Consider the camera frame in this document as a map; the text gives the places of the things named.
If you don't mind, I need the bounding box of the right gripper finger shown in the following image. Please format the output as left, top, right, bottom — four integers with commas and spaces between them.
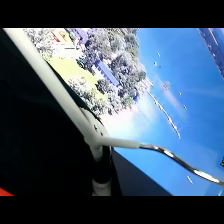
111, 148, 173, 197

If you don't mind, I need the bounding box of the black garment red white trim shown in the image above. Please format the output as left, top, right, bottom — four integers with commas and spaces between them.
0, 28, 113, 197

